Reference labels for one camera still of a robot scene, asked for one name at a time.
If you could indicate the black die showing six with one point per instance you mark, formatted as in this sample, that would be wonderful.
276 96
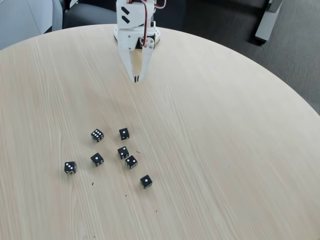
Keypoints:
97 135

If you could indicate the dark grey chair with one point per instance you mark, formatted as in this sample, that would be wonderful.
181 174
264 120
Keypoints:
87 15

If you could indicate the black die white pips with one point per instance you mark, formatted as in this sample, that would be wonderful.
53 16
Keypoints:
97 159
146 181
124 133
70 167
131 162
123 152

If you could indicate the white cabinet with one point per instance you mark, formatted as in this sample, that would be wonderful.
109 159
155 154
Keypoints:
20 20

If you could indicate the grey desk leg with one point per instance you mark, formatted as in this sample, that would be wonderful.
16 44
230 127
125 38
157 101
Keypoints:
266 25

